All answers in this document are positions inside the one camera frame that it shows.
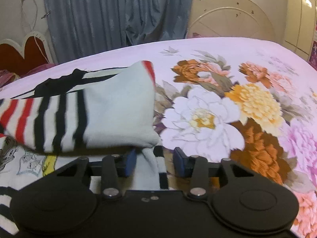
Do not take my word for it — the striped knit children's sweater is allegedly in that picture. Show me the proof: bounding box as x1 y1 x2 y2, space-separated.
1 61 168 237

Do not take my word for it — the pink floral bed sheet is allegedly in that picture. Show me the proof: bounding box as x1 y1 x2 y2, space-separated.
1 38 316 237

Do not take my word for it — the red heart-shaped headboard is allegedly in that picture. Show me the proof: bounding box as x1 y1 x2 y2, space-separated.
0 31 53 76

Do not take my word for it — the pink pillow left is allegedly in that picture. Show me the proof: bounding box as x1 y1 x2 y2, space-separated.
0 63 55 88

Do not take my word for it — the blue-grey curtain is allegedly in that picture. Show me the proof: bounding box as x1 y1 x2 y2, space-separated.
44 0 192 63

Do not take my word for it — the cream round headboard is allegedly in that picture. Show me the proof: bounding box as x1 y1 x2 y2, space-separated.
186 0 277 42

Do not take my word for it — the cream wardrobe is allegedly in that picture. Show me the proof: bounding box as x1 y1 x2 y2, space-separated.
283 0 316 62

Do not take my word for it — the white hanging cable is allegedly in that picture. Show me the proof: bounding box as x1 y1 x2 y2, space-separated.
20 0 50 64

